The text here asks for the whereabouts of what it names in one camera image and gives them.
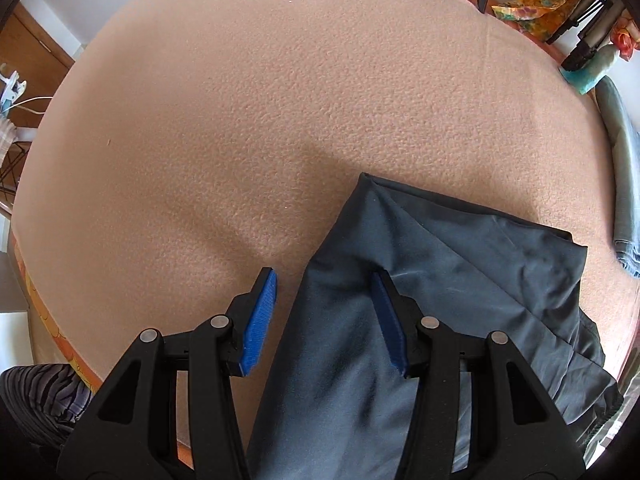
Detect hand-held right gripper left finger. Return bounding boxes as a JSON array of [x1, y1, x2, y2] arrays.
[[56, 266, 279, 480]]

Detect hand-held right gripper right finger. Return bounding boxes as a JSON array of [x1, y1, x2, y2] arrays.
[[371, 270, 587, 480]]

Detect dark grey pants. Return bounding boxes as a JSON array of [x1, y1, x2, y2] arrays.
[[245, 171, 625, 480]]

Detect peach fleece blanket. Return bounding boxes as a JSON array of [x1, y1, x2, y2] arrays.
[[10, 0, 640, 448]]

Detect person's striped trouser leg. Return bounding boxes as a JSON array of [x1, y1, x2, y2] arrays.
[[0, 364, 93, 448]]

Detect folded light blue jeans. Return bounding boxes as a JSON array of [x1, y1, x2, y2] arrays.
[[595, 75, 640, 278]]

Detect green bottle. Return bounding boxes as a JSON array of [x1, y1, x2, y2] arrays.
[[565, 45, 618, 96]]

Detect black folded stand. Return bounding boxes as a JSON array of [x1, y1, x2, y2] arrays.
[[545, 0, 631, 73]]

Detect white clip lamp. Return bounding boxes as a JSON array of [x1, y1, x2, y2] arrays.
[[0, 62, 28, 111]]

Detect orange patterned scarf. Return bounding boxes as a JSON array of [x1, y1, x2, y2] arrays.
[[491, 0, 640, 53]]

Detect wooden door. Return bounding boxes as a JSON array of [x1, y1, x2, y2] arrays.
[[0, 2, 76, 111]]

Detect white lamp cable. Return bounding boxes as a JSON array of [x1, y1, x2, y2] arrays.
[[12, 95, 53, 138]]

